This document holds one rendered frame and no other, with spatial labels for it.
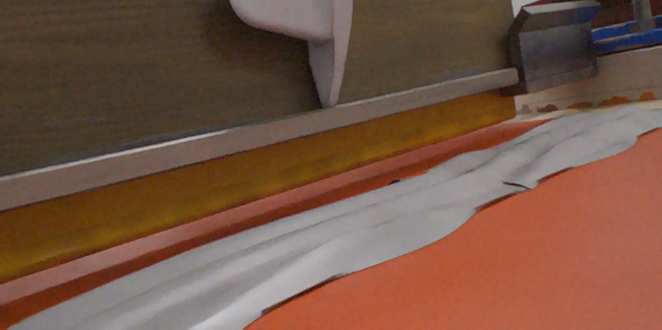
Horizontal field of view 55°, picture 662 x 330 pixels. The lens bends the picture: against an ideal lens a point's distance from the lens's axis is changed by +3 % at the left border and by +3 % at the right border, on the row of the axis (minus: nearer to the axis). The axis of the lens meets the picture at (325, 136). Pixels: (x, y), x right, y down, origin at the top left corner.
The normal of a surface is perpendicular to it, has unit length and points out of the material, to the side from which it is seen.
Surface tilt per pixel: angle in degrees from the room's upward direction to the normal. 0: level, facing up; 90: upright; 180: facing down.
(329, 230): 33
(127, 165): 90
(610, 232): 0
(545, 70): 90
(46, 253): 90
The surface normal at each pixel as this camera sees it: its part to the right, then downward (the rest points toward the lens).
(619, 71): -0.72, 0.18
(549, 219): -0.19, -0.98
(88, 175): 0.67, -0.07
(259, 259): 0.21, -0.86
